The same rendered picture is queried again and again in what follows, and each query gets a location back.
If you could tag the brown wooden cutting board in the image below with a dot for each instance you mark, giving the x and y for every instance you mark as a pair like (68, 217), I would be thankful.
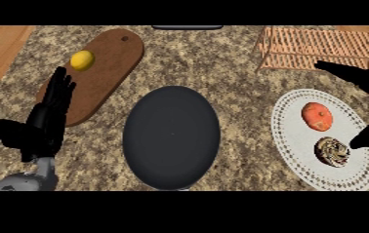
(99, 73)

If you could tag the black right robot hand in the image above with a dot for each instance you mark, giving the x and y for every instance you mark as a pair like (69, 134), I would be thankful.
(347, 71)

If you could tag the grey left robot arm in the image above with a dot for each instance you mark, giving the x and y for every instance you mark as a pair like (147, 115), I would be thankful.
(32, 177)

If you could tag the white lace placemat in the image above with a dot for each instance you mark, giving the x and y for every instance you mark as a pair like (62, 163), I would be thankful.
(307, 146)

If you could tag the orange squash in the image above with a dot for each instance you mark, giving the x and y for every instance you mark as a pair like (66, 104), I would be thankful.
(317, 116)

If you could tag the brown striped round vegetable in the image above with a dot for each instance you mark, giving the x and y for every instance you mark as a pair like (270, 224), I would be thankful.
(332, 151)

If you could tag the wicker tiered shelf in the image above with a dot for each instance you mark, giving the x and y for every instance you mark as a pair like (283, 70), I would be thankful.
(311, 48)

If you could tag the dark grey oval plate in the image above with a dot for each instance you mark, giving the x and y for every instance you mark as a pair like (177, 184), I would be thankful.
(171, 138)

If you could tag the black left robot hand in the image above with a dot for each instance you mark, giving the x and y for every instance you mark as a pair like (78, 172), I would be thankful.
(46, 120)

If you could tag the yellow lemon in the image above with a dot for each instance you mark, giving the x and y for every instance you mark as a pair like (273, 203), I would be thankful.
(81, 60)

